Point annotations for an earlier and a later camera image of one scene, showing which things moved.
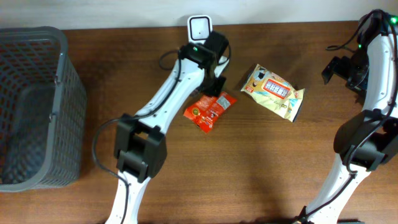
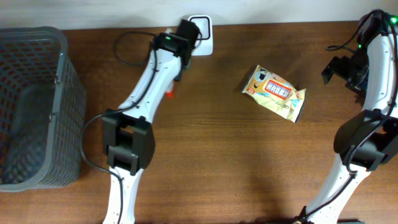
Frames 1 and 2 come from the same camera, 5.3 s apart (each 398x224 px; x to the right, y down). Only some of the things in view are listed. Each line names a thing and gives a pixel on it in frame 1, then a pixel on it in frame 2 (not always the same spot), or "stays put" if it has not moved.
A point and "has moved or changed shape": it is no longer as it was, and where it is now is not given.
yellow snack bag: x=274 y=91 stays put
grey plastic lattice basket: x=43 y=110 stays put
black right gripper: x=335 y=66 stays put
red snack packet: x=204 y=111 has moved or changed shape
